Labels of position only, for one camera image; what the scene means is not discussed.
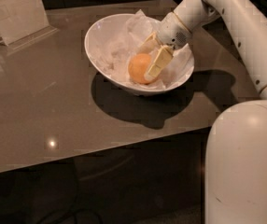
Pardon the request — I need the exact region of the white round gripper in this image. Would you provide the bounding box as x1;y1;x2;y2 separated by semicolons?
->
137;12;191;81

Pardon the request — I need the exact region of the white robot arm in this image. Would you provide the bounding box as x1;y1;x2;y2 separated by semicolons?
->
145;0;267;224

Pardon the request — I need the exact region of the white ceramic bowl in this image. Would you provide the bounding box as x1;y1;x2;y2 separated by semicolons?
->
83;13;195;97

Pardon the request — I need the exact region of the orange fruit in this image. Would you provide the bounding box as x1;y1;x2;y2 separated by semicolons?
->
128;53;152;84

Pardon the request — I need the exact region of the crumpled white paper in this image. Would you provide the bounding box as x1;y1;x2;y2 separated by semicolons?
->
91;9;193;91

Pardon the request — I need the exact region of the acrylic sign holder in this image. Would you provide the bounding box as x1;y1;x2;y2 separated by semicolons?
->
0;0;57;49

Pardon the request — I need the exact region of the black cable on floor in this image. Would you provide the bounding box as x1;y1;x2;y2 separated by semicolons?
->
35;189;104;224

